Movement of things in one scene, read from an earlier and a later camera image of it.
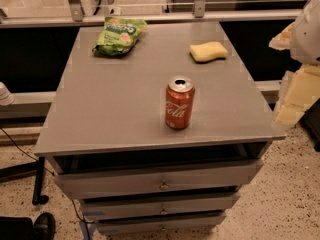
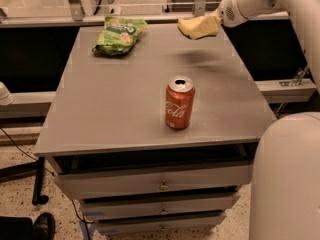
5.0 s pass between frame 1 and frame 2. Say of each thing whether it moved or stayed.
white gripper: moved
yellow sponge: moved
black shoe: stayed
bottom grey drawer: stayed
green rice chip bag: stayed
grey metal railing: stayed
